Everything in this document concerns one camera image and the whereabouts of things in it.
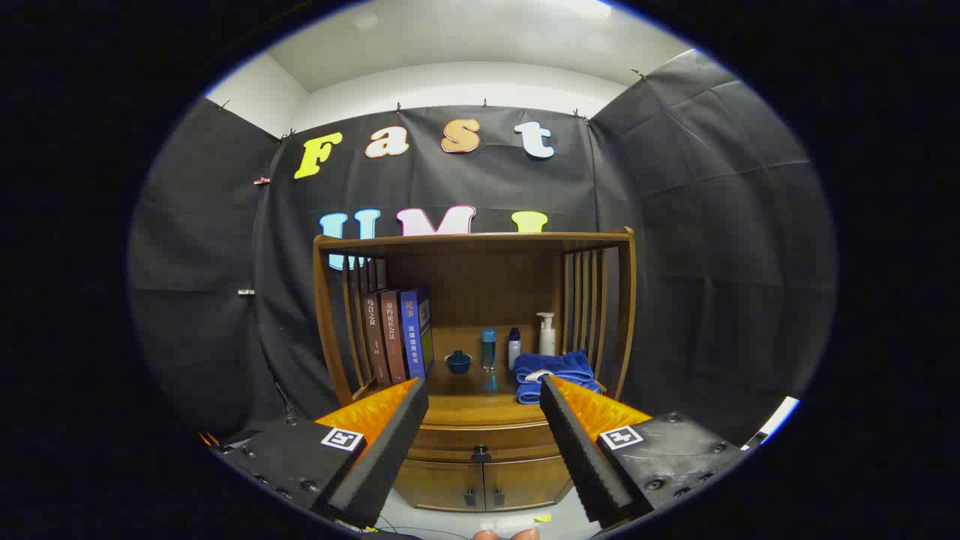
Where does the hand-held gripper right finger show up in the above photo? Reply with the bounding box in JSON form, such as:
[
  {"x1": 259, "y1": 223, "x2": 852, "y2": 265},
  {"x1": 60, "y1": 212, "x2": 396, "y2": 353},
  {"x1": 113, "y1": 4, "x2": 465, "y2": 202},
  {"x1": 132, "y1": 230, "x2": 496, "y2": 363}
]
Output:
[{"x1": 539, "y1": 375, "x2": 751, "y2": 530}]

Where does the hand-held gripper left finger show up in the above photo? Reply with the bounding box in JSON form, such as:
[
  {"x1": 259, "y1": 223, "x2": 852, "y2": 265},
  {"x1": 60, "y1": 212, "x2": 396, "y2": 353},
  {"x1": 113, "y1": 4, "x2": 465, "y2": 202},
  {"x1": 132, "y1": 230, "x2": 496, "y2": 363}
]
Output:
[{"x1": 212, "y1": 377, "x2": 430, "y2": 530}]

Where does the wooden drawer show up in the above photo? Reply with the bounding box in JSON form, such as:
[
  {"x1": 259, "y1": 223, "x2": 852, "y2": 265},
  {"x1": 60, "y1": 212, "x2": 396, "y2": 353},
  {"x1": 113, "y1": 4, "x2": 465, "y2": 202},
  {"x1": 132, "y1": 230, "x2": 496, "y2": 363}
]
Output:
[{"x1": 409, "y1": 421, "x2": 563, "y2": 463}]

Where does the wooden countertop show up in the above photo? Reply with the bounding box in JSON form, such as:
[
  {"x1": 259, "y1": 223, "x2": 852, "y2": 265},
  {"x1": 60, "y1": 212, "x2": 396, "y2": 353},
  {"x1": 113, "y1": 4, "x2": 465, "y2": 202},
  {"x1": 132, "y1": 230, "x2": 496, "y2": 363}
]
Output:
[{"x1": 358, "y1": 361, "x2": 608, "y2": 427}]

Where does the wooden cabinet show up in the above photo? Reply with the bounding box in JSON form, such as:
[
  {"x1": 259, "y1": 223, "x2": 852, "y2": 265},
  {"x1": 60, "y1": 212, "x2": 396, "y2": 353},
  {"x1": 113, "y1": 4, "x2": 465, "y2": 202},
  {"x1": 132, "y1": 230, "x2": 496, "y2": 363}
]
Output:
[{"x1": 313, "y1": 227, "x2": 637, "y2": 513}]

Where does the blue folded towel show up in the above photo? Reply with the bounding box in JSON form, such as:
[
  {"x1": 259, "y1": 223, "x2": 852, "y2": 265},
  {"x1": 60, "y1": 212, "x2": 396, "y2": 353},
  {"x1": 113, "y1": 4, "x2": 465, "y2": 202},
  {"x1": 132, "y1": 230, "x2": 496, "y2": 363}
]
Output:
[{"x1": 513, "y1": 349, "x2": 603, "y2": 405}]

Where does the reddish brown book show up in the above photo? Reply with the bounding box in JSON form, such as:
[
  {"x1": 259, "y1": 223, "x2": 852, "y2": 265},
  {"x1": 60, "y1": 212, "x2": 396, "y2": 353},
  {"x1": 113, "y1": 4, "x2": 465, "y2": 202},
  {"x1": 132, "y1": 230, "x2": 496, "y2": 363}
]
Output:
[{"x1": 377, "y1": 289, "x2": 408, "y2": 383}]

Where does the dark brown book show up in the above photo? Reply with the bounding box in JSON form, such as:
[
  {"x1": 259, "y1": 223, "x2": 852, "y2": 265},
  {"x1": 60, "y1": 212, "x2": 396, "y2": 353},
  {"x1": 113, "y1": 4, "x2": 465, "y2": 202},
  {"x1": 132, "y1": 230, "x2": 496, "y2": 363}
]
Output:
[{"x1": 362, "y1": 291, "x2": 391, "y2": 385}]

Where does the blue book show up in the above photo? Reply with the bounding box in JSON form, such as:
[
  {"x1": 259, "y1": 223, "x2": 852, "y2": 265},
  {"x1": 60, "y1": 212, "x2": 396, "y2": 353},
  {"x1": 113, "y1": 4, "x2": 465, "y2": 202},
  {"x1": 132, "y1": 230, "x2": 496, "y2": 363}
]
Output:
[{"x1": 398, "y1": 286, "x2": 435, "y2": 380}]

